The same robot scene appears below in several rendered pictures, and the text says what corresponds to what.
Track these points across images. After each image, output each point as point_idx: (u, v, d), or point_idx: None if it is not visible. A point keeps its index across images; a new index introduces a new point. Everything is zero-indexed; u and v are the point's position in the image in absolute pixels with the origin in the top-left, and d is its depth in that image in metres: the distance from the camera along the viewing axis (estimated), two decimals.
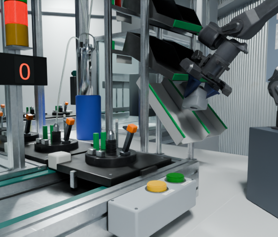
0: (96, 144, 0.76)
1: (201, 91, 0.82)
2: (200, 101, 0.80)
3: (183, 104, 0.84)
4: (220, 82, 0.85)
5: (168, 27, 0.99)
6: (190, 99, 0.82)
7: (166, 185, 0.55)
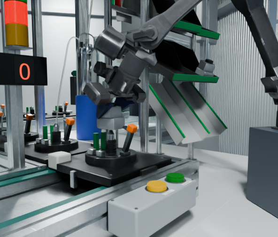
0: (96, 144, 0.76)
1: (115, 109, 0.72)
2: (116, 124, 0.71)
3: (99, 126, 0.74)
4: (133, 90, 0.75)
5: None
6: (105, 122, 0.72)
7: (166, 185, 0.55)
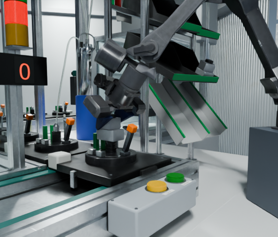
0: (96, 144, 0.76)
1: (114, 121, 0.73)
2: (116, 136, 0.72)
3: (98, 137, 0.74)
4: (132, 101, 0.76)
5: None
6: (105, 133, 0.72)
7: (166, 185, 0.55)
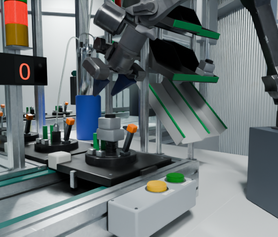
0: (96, 144, 0.76)
1: (114, 121, 0.73)
2: (116, 136, 0.72)
3: (98, 137, 0.74)
4: (132, 67, 0.75)
5: (168, 27, 0.99)
6: (105, 133, 0.72)
7: (166, 185, 0.55)
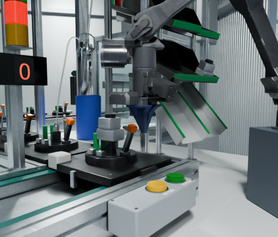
0: (96, 144, 0.76)
1: (114, 121, 0.73)
2: (116, 136, 0.72)
3: (98, 137, 0.74)
4: None
5: (168, 27, 0.99)
6: (105, 133, 0.72)
7: (166, 185, 0.55)
